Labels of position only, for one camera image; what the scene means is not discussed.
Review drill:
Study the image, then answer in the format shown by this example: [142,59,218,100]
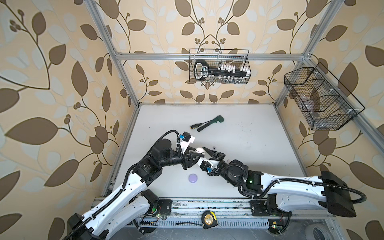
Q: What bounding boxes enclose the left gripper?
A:
[158,145,205,171]

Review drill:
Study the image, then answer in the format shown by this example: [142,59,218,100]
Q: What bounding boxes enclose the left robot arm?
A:
[64,131,206,240]

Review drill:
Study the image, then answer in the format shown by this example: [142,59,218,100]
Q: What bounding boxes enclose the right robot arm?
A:
[197,147,367,235]

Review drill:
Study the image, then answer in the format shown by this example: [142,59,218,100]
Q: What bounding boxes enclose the purple round charging case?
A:
[188,174,198,183]

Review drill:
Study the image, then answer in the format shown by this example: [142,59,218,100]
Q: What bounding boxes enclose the black yellow screwdriver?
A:
[190,121,212,132]

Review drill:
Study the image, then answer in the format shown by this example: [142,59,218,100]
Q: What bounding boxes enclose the green pipe wrench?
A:
[197,115,225,132]

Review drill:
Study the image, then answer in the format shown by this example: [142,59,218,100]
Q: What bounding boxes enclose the yellow black tape measure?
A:
[201,210,219,230]

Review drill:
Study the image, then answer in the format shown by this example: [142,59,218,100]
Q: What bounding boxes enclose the black socket tool set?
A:
[193,60,251,81]

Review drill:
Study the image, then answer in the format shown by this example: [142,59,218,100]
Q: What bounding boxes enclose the grey tape roll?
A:
[305,224,334,240]

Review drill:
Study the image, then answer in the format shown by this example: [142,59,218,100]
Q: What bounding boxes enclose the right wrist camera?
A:
[199,160,219,176]

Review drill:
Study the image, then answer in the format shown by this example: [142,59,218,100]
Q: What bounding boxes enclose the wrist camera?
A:
[177,132,195,156]
[199,160,219,176]

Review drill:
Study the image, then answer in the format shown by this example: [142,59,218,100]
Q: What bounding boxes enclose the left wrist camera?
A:
[177,132,195,156]

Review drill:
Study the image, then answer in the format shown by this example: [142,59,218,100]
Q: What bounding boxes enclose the back wire basket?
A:
[189,48,252,85]

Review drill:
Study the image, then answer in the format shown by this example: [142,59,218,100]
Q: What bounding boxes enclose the wire basket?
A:
[189,48,252,85]
[284,62,366,131]

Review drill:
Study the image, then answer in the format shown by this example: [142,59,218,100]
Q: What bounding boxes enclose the right wire basket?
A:
[284,62,366,131]

